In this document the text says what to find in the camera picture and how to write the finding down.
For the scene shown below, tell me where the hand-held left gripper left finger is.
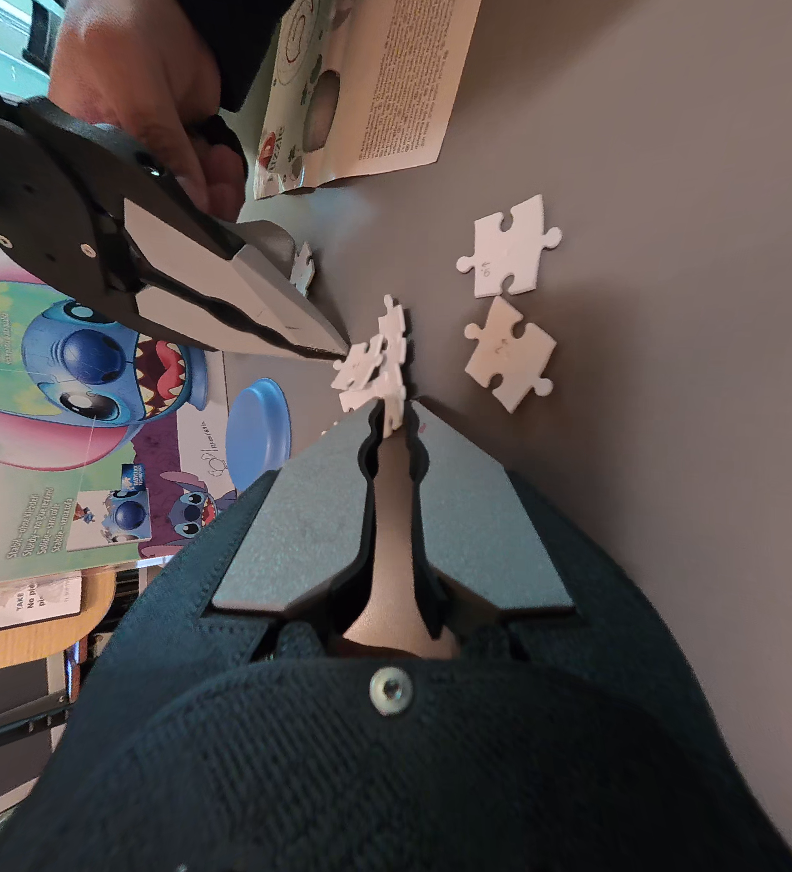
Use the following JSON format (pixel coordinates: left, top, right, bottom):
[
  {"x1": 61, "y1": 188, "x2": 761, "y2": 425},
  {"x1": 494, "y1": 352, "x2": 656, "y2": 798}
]
[{"x1": 210, "y1": 401, "x2": 382, "y2": 638}]

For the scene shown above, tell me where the black metal rack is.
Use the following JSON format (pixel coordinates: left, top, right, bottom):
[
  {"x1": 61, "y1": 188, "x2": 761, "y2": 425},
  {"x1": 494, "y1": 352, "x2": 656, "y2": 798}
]
[{"x1": 0, "y1": 637, "x2": 107, "y2": 764}]

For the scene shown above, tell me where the light wooden table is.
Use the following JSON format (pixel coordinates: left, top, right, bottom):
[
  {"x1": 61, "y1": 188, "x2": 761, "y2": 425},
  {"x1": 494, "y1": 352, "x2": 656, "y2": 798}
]
[{"x1": 0, "y1": 569, "x2": 119, "y2": 677}]

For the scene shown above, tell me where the white printed notice card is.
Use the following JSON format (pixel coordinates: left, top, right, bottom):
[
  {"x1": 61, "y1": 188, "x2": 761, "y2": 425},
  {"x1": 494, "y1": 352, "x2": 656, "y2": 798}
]
[{"x1": 0, "y1": 571, "x2": 85, "y2": 639}]

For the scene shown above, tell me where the joined white puzzle piece cluster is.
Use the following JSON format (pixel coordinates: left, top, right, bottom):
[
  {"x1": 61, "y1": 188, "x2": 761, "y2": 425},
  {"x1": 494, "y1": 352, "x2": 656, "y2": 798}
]
[{"x1": 331, "y1": 294, "x2": 412, "y2": 438}]

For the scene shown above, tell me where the white printed instruction leaflet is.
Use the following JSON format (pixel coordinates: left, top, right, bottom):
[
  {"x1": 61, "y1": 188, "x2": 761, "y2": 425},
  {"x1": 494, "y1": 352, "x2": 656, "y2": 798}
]
[{"x1": 253, "y1": 0, "x2": 484, "y2": 202}]

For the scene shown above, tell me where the colourful cartoon puzzle box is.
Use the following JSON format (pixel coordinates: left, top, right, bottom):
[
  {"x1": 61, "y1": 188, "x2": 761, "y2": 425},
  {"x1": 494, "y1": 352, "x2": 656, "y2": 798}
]
[{"x1": 0, "y1": 235, "x2": 242, "y2": 594}]

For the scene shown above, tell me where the scatter of white puzzle pieces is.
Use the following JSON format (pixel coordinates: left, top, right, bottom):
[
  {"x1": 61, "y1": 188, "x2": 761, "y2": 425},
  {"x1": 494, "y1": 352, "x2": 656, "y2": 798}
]
[{"x1": 289, "y1": 194, "x2": 564, "y2": 414}]

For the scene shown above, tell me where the person's right hand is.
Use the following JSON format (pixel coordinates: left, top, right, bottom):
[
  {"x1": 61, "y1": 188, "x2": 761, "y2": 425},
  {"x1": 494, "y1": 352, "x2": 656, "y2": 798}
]
[{"x1": 49, "y1": 0, "x2": 247, "y2": 222}]

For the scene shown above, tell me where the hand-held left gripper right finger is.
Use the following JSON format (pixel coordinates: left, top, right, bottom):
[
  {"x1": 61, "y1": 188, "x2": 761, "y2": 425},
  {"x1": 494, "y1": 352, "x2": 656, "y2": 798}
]
[{"x1": 406, "y1": 400, "x2": 577, "y2": 641}]

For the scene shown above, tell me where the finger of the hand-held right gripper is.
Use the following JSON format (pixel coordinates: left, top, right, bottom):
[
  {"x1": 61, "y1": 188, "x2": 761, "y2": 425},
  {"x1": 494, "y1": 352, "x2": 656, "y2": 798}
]
[
  {"x1": 134, "y1": 285, "x2": 344, "y2": 363},
  {"x1": 122, "y1": 198, "x2": 351, "y2": 357}
]

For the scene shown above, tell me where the blue round plastic stand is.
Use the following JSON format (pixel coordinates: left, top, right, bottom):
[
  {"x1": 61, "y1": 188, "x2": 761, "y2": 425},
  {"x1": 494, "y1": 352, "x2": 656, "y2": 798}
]
[{"x1": 224, "y1": 378, "x2": 292, "y2": 493}]

